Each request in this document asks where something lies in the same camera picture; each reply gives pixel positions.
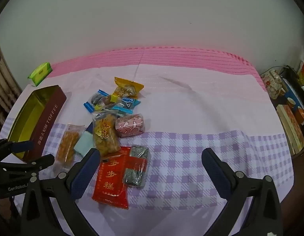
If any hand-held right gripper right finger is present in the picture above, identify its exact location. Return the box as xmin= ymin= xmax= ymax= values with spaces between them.
xmin=201 ymin=148 xmax=284 ymax=236

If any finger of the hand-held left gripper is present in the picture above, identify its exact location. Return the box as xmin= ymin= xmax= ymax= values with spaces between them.
xmin=0 ymin=139 xmax=34 ymax=156
xmin=0 ymin=154 xmax=55 ymax=175

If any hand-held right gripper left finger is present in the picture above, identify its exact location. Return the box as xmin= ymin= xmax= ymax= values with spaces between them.
xmin=20 ymin=148 xmax=103 ymax=236

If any light blue packet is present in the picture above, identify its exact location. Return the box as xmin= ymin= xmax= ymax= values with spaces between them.
xmin=74 ymin=130 xmax=94 ymax=156

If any orange snack clear packet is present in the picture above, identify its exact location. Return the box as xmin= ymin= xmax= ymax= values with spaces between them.
xmin=55 ymin=124 xmax=85 ymax=165

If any maroon gold tin box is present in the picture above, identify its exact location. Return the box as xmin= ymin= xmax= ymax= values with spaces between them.
xmin=7 ymin=85 xmax=67 ymax=162

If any fried dough twist packet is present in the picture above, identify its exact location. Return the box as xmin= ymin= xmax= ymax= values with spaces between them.
xmin=91 ymin=111 xmax=120 ymax=156

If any silver and red snack packet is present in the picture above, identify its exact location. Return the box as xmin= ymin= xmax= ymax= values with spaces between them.
xmin=122 ymin=145 xmax=152 ymax=190

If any pink patterned roll snack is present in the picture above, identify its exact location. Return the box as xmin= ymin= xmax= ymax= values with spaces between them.
xmin=115 ymin=114 xmax=145 ymax=138

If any blue candy packet dark ball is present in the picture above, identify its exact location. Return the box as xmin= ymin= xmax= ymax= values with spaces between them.
xmin=83 ymin=89 xmax=110 ymax=113

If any yellow-green candy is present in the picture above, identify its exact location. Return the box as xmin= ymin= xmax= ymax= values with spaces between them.
xmin=94 ymin=95 xmax=118 ymax=111

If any blue candy packet blue label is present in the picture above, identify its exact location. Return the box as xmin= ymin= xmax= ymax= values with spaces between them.
xmin=110 ymin=96 xmax=141 ymax=117

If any yellow snack packet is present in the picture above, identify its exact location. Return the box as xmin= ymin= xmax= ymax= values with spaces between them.
xmin=112 ymin=77 xmax=144 ymax=99

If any white radiator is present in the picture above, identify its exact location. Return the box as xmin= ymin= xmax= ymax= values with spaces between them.
xmin=0 ymin=42 xmax=22 ymax=118

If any green tissue pack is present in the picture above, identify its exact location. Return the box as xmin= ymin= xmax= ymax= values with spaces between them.
xmin=28 ymin=62 xmax=52 ymax=87

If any stack of books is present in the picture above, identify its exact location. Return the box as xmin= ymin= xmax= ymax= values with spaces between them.
xmin=276 ymin=104 xmax=304 ymax=156

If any blue box with cups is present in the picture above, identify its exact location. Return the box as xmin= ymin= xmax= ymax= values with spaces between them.
xmin=281 ymin=79 xmax=304 ymax=126

